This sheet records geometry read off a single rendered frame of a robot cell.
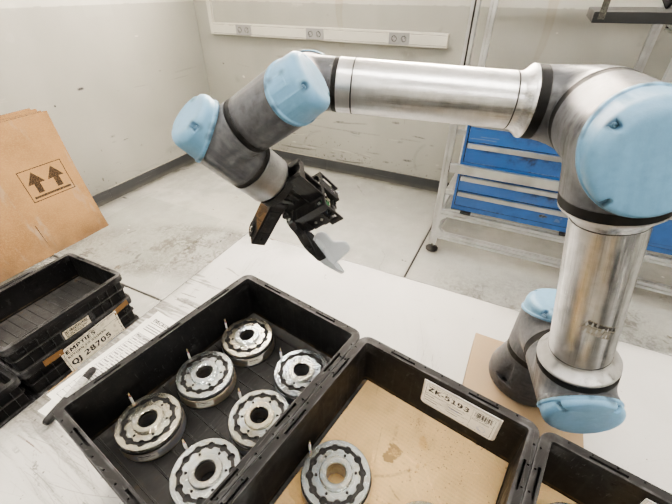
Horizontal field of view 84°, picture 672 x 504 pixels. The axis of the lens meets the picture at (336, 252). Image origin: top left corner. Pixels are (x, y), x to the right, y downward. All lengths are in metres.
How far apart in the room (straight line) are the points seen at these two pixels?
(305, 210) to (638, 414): 0.83
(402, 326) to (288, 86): 0.74
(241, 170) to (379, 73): 0.23
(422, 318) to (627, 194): 0.70
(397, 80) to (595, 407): 0.55
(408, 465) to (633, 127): 0.53
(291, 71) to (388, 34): 2.68
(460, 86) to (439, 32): 2.51
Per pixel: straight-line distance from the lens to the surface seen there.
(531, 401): 0.92
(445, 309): 1.10
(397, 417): 0.72
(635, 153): 0.46
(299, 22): 3.48
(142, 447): 0.71
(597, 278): 0.56
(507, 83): 0.58
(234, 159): 0.51
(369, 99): 0.56
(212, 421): 0.74
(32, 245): 3.02
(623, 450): 1.00
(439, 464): 0.69
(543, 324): 0.79
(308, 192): 0.58
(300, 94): 0.45
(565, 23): 2.98
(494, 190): 2.33
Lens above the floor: 1.44
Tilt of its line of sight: 36 degrees down
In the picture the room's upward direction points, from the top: straight up
